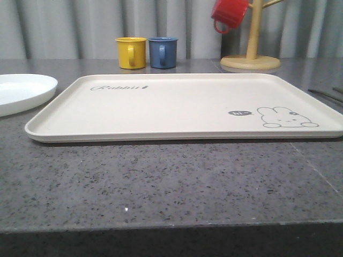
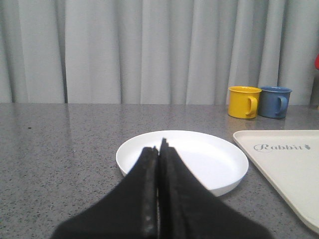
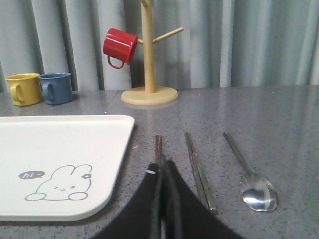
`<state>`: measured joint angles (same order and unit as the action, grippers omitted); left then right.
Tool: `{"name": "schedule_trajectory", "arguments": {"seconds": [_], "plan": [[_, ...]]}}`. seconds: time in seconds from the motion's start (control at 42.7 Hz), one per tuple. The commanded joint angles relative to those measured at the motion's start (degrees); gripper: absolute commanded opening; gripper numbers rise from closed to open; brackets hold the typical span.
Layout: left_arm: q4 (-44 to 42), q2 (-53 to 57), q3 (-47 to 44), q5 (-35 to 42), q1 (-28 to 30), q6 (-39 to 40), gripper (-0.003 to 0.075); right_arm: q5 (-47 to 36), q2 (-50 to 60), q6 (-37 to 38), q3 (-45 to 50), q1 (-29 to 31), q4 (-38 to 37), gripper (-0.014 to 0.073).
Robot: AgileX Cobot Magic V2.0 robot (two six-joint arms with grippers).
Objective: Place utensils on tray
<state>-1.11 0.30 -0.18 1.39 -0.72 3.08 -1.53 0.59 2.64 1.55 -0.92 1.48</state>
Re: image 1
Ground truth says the silver metal fork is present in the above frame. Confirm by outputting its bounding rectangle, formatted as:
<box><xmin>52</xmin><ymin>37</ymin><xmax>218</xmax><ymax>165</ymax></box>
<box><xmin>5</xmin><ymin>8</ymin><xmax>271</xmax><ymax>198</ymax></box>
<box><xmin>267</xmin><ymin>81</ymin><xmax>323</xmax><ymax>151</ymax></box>
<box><xmin>308</xmin><ymin>89</ymin><xmax>342</xmax><ymax>103</ymax></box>

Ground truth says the white round plate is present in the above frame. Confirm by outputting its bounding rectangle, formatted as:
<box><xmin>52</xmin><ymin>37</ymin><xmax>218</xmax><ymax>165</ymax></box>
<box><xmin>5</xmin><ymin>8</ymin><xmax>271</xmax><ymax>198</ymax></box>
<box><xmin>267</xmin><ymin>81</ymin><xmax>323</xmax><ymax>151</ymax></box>
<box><xmin>1</xmin><ymin>74</ymin><xmax>58</xmax><ymax>117</ymax></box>

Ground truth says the silver metal chopstick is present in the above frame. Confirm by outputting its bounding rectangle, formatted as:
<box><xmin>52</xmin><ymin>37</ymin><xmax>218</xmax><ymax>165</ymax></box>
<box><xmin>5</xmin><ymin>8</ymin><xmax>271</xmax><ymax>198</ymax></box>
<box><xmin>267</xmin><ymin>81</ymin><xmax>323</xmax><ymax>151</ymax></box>
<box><xmin>332</xmin><ymin>87</ymin><xmax>343</xmax><ymax>94</ymax></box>

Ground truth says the cream rabbit serving tray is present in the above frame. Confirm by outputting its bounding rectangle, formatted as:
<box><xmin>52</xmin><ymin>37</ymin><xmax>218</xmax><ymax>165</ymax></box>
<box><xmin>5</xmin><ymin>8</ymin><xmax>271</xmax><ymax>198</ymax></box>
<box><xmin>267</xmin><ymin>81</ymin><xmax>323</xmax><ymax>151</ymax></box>
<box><xmin>25</xmin><ymin>73</ymin><xmax>342</xmax><ymax>143</ymax></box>

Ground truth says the blue mug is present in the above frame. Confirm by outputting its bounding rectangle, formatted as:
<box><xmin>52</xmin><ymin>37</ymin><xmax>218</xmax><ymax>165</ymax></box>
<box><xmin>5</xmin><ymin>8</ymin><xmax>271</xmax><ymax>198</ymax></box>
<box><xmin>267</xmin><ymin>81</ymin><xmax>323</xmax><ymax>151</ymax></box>
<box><xmin>148</xmin><ymin>37</ymin><xmax>178</xmax><ymax>69</ymax></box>

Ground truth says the yellow mug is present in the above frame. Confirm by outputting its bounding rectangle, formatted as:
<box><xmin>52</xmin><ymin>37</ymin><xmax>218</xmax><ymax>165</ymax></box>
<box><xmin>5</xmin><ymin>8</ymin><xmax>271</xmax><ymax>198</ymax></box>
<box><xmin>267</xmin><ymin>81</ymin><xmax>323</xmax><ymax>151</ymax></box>
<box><xmin>115</xmin><ymin>37</ymin><xmax>147</xmax><ymax>70</ymax></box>

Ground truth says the wooden mug tree stand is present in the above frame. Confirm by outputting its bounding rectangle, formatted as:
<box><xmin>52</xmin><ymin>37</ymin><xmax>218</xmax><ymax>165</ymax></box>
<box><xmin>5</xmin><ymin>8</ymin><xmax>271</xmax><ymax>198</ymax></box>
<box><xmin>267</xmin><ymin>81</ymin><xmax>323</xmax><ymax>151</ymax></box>
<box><xmin>220</xmin><ymin>0</ymin><xmax>282</xmax><ymax>70</ymax></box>

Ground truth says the red hanging mug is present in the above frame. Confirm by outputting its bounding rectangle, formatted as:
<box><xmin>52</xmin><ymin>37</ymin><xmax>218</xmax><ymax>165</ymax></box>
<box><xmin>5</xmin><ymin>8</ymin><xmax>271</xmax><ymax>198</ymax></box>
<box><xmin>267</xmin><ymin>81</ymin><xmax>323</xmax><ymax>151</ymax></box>
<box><xmin>211</xmin><ymin>0</ymin><xmax>249</xmax><ymax>34</ymax></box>

